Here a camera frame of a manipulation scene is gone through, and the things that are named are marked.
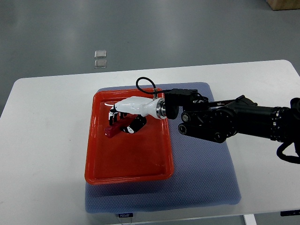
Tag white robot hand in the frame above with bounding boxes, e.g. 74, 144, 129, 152
109, 96, 162, 134

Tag red chili pepper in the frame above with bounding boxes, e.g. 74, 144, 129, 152
104, 115, 136, 138

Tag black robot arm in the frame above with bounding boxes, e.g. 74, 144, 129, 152
108, 89, 300, 144

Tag red plastic tray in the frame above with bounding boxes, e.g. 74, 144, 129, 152
84, 88, 174, 185

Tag lower metal floor plate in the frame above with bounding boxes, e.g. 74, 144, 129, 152
94, 59, 107, 68

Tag metal floor plate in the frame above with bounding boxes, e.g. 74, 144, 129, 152
94, 59, 107, 68
94, 50, 107, 59

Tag upper metal floor plate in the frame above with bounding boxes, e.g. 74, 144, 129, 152
94, 50, 107, 59

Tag black table label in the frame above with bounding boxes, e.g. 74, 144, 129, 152
118, 213, 134, 218

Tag blue-grey textured mat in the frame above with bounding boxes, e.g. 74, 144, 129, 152
85, 86, 241, 214

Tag cardboard box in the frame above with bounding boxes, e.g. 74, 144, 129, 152
266, 0, 300, 11

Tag black label right edge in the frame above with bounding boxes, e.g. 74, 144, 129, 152
280, 210, 300, 217

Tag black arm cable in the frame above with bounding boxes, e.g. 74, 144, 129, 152
135, 77, 158, 99

